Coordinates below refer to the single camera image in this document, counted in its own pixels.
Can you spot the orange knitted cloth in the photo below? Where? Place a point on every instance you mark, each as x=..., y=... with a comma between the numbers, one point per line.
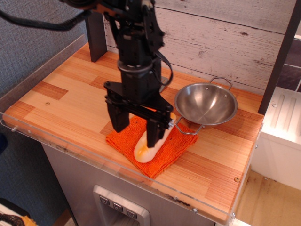
x=151, y=161

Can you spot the clear acrylic table guard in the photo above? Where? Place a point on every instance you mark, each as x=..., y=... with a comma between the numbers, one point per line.
x=206, y=179

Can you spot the white ridged side counter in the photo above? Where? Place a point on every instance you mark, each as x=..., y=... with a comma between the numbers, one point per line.
x=278, y=151

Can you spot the dark grey left post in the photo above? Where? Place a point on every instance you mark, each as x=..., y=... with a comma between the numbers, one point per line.
x=96, y=36

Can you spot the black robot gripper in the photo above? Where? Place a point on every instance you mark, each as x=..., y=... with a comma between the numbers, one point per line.
x=139, y=93

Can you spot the green handled grey spatula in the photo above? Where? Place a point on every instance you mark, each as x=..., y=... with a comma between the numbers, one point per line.
x=164, y=81

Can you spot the orange object bottom left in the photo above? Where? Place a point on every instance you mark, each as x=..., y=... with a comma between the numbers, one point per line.
x=28, y=221

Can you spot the dark grey right post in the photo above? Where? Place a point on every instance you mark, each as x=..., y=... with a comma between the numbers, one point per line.
x=282, y=55

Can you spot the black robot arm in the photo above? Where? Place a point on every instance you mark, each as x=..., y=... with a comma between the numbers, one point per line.
x=138, y=39

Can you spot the silver dispenser panel with buttons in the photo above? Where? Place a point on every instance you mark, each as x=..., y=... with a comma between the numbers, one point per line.
x=115, y=210

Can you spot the steel bowl with handles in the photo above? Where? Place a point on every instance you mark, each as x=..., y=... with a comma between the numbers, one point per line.
x=205, y=104

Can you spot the dark grey post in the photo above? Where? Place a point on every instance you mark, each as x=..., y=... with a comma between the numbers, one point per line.
x=96, y=36
x=282, y=55

